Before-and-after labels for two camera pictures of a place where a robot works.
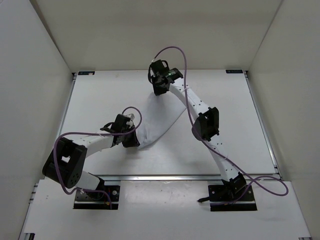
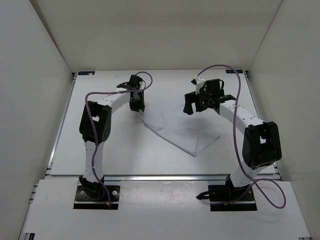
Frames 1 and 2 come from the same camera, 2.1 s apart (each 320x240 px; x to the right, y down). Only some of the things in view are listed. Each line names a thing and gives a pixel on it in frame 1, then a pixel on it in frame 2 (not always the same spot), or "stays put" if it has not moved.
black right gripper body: x=158 y=89 -> x=202 y=102
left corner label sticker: x=86 y=72 stays put
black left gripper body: x=129 y=140 -> x=138 y=103
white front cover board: x=162 y=210 stays put
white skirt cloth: x=161 y=112 -> x=192 y=133
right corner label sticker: x=234 y=71 stays put
